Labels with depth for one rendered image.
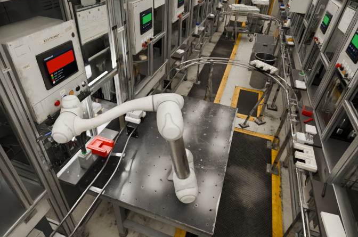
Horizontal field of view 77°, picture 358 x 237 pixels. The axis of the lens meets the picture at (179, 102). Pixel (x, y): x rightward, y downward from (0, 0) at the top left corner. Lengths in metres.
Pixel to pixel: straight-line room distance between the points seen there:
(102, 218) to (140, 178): 0.79
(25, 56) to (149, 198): 1.21
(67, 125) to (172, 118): 0.53
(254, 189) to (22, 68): 2.44
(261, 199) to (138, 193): 1.46
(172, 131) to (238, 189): 1.76
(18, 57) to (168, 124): 0.76
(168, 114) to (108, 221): 1.60
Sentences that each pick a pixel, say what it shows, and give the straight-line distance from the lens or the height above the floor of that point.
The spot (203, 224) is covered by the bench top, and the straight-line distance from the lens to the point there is 1.73.
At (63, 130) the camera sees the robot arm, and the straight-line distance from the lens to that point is 1.26.
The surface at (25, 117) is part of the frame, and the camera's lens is 1.39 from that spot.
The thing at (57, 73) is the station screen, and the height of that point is 1.60.
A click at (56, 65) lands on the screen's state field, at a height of 1.65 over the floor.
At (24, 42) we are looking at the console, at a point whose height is 1.81.
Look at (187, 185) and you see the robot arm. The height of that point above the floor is 0.93.
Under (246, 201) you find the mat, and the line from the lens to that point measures 2.72.
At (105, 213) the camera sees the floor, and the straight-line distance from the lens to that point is 2.58.
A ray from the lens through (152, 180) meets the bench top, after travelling 1.89.
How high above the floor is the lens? 2.22
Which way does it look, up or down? 35 degrees down
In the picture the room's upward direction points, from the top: 4 degrees clockwise
